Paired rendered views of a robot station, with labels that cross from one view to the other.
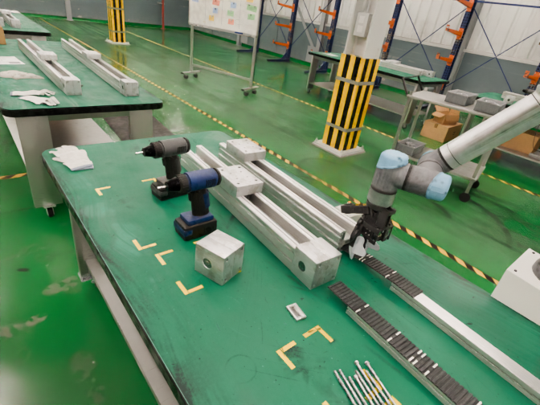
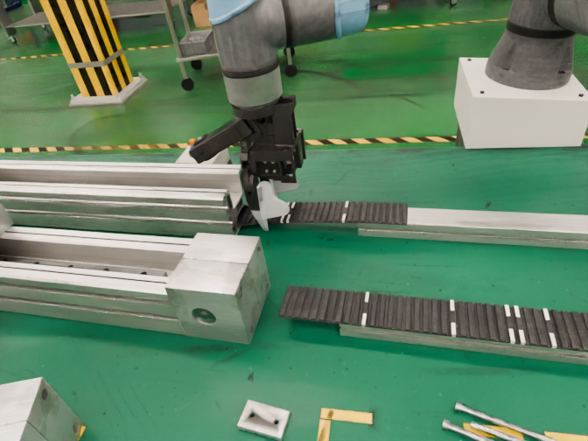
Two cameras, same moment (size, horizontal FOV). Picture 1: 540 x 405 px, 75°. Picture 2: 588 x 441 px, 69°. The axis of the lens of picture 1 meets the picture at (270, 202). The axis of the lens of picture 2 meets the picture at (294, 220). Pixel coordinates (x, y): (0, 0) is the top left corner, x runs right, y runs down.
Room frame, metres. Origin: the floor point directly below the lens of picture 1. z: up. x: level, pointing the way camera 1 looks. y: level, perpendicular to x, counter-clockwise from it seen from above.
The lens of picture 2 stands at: (0.42, -0.05, 1.23)
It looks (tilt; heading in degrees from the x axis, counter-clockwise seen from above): 38 degrees down; 329
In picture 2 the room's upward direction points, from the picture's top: 9 degrees counter-clockwise
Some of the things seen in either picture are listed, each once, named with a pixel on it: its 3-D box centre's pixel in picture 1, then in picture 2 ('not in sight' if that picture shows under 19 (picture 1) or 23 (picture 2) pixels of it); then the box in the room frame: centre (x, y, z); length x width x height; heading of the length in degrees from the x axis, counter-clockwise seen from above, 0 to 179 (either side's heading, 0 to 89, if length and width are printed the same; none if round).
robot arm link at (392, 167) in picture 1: (390, 171); (245, 22); (0.92, -0.32, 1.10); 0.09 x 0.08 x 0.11; 67
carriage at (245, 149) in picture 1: (245, 152); not in sight; (1.47, 0.14, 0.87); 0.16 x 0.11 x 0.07; 40
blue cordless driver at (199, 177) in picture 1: (188, 204); not in sight; (0.92, 0.25, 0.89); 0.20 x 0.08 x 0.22; 134
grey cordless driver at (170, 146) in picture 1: (162, 169); not in sight; (1.14, 0.40, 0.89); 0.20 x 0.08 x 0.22; 139
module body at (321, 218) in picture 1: (276, 186); (43, 192); (1.28, -0.02, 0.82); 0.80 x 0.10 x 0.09; 40
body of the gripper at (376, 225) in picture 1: (375, 220); (269, 138); (0.92, -0.32, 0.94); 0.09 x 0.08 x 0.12; 40
